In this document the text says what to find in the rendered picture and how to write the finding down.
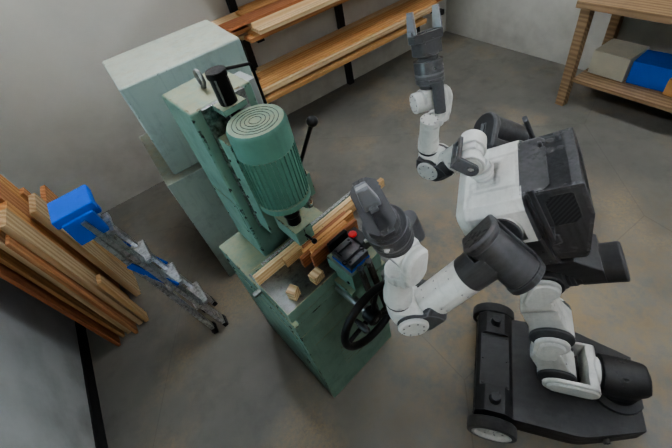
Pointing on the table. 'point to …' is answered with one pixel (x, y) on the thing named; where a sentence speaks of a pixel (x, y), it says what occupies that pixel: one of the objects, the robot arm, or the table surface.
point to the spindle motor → (269, 158)
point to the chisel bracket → (295, 229)
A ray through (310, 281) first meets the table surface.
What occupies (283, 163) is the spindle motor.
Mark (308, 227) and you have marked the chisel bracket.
